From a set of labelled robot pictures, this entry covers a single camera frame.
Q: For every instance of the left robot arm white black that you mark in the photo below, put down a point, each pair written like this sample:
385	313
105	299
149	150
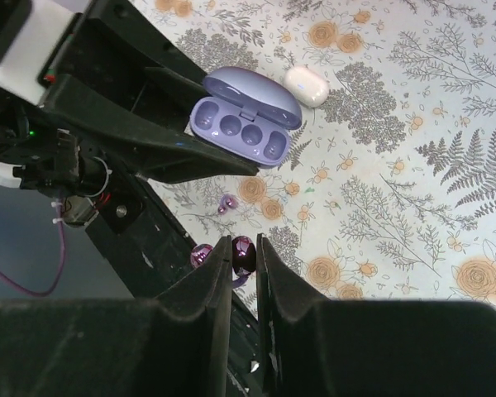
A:
38	156

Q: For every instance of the white earbud charging case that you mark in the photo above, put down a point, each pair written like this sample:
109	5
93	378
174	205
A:
308	87

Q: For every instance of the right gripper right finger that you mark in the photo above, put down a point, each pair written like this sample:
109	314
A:
315	346

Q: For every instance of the lavender earbud charging case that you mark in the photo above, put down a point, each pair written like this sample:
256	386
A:
247	114

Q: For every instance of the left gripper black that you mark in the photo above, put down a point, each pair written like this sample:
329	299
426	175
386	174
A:
108	76

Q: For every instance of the purple ear clip earbud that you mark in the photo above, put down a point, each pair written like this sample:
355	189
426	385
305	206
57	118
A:
243	262

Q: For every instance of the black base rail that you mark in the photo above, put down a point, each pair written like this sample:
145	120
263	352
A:
149	250

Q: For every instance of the floral table mat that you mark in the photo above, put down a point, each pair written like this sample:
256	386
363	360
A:
389	188

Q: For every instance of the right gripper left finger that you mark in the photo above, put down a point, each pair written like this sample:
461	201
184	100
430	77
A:
173	345

